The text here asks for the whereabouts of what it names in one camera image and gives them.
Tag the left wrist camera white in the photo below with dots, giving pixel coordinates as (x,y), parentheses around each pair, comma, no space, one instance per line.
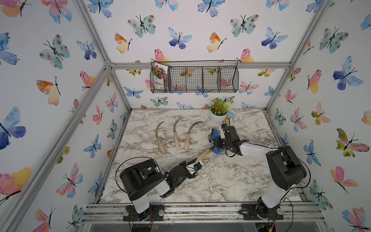
(194,168)

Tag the blue grey rag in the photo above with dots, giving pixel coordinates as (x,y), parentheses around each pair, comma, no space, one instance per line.
(217,141)

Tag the white pot with plant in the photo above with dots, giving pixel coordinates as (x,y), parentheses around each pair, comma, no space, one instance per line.
(219,109)

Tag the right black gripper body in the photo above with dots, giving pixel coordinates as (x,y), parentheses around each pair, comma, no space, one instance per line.
(222,142)

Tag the seed packet in basket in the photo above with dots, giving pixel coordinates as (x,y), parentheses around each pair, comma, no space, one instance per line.
(160,73)

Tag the black wire wall basket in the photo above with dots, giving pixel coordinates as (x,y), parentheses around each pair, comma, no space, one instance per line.
(199,77)

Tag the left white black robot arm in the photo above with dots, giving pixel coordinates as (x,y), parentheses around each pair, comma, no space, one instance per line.
(138,180)

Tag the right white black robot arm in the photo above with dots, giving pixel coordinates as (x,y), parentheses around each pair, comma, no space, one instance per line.
(285,167)

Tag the aluminium front rail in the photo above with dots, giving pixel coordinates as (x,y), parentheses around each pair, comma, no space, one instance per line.
(202,212)

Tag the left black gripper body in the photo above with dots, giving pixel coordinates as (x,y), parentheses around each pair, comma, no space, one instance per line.
(184,175)

